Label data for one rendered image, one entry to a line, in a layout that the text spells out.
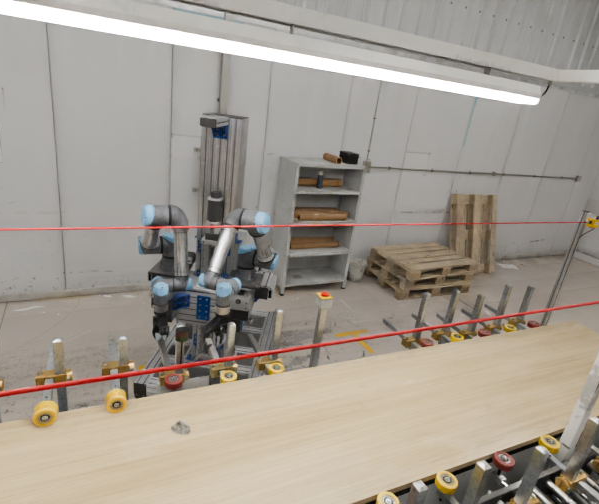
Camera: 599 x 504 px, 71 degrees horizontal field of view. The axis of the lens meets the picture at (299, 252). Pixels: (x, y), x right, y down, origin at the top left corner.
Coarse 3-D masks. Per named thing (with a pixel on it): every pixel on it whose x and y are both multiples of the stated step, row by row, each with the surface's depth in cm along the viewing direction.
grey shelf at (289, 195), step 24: (288, 168) 455; (312, 168) 495; (336, 168) 510; (360, 168) 473; (288, 192) 457; (312, 192) 457; (336, 192) 471; (360, 192) 485; (288, 216) 460; (288, 240) 466; (336, 240) 540; (288, 264) 530; (312, 264) 547; (336, 264) 543
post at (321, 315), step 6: (318, 312) 229; (324, 312) 227; (318, 318) 229; (324, 318) 229; (318, 324) 229; (318, 330) 230; (318, 336) 232; (318, 342) 234; (312, 348) 237; (318, 348) 235; (312, 354) 237; (318, 354) 237; (312, 360) 238; (312, 366) 239
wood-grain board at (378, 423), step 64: (256, 384) 198; (320, 384) 204; (384, 384) 211; (448, 384) 218; (512, 384) 225; (576, 384) 233; (0, 448) 148; (64, 448) 152; (128, 448) 155; (192, 448) 159; (256, 448) 163; (320, 448) 167; (384, 448) 171; (448, 448) 176; (512, 448) 183
